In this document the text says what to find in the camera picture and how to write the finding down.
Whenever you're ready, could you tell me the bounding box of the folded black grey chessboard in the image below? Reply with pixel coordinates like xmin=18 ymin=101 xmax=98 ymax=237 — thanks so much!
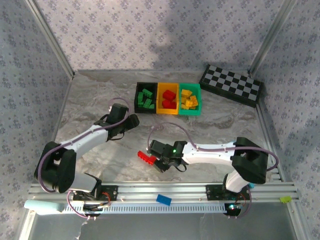
xmin=198 ymin=64 xmax=263 ymax=109

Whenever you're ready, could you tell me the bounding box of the green plastic bin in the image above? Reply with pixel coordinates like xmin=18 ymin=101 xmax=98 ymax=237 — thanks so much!
xmin=177 ymin=83 xmax=203 ymax=117

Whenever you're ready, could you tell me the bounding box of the blue lego brick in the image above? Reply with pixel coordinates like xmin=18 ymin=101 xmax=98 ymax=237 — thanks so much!
xmin=155 ymin=194 xmax=173 ymax=207

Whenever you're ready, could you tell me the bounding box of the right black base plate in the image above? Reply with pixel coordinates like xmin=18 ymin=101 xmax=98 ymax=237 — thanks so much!
xmin=205 ymin=184 xmax=252 ymax=201

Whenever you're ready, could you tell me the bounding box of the yellow plastic bin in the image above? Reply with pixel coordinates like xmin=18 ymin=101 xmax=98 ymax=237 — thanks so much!
xmin=156 ymin=82 xmax=181 ymax=116

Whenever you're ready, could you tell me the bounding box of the right black controller board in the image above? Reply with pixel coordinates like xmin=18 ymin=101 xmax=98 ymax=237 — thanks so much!
xmin=223 ymin=202 xmax=243 ymax=218

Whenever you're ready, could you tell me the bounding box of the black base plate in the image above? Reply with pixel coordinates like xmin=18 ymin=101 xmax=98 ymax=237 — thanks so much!
xmin=205 ymin=184 xmax=252 ymax=201
xmin=72 ymin=184 xmax=119 ymax=202

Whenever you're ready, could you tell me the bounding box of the black controller board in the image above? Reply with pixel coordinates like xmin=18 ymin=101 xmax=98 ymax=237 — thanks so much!
xmin=82 ymin=203 xmax=105 ymax=218
xmin=223 ymin=202 xmax=243 ymax=218

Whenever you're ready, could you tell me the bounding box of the white slotted cable duct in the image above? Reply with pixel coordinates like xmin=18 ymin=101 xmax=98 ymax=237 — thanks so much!
xmin=61 ymin=201 xmax=230 ymax=215

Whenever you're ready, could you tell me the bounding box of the left black controller board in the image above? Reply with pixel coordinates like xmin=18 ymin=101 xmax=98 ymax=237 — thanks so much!
xmin=82 ymin=203 xmax=105 ymax=218

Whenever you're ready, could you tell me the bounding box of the black plastic bin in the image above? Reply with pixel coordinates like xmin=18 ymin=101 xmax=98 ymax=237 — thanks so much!
xmin=134 ymin=81 xmax=159 ymax=115

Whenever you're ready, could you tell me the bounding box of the aluminium mounting rail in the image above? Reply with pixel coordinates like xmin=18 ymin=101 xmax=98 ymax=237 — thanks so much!
xmin=27 ymin=181 xmax=301 ymax=204

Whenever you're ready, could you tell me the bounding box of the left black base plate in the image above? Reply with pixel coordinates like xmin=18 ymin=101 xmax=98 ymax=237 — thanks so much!
xmin=72 ymin=184 xmax=119 ymax=202

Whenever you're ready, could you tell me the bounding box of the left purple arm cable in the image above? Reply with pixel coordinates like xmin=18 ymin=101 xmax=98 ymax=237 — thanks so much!
xmin=36 ymin=97 xmax=132 ymax=221

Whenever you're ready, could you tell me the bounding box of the pale blue plastic piece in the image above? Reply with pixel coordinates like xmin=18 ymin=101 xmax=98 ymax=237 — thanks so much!
xmin=23 ymin=199 xmax=65 ymax=216

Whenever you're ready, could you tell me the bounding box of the aluminium frame post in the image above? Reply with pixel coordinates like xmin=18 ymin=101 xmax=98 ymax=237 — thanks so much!
xmin=24 ymin=0 xmax=76 ymax=79
xmin=248 ymin=0 xmax=298 ymax=76

